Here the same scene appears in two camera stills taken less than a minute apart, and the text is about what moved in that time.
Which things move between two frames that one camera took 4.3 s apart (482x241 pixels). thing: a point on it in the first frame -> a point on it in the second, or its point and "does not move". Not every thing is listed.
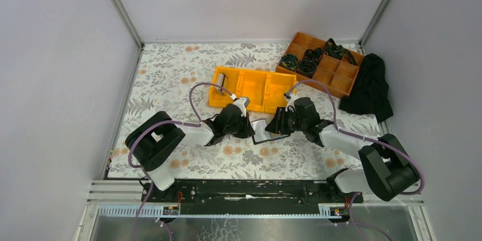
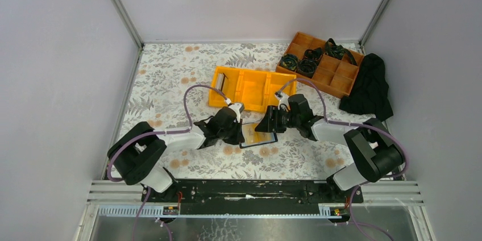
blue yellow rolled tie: x=289 y=61 does not move
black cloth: x=370 y=94 does not move
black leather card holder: x=261 y=134 -> x=260 y=143
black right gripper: x=278 y=123 does not move
